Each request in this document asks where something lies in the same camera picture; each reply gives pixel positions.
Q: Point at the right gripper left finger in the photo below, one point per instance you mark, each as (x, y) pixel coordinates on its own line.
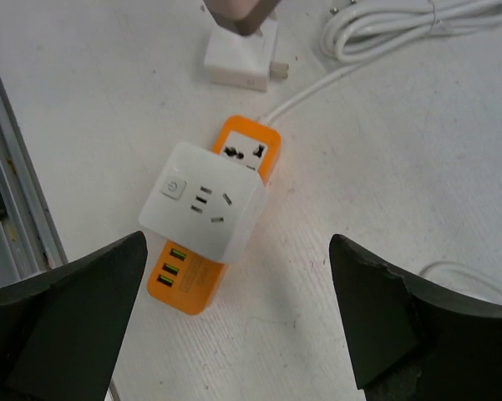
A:
(61, 331)

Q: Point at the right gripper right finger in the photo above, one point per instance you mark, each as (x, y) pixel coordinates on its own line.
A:
(411, 339)

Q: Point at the orange power strip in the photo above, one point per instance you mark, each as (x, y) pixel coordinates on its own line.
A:
(182, 279)

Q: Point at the white cube socket adapter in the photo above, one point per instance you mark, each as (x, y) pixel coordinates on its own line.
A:
(206, 203)

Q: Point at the white charger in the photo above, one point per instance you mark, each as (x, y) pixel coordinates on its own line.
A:
(244, 62)

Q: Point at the pink brown charger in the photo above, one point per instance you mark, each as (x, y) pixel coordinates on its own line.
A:
(243, 17)

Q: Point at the aluminium rail frame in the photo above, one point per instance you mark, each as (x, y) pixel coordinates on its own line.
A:
(29, 241)

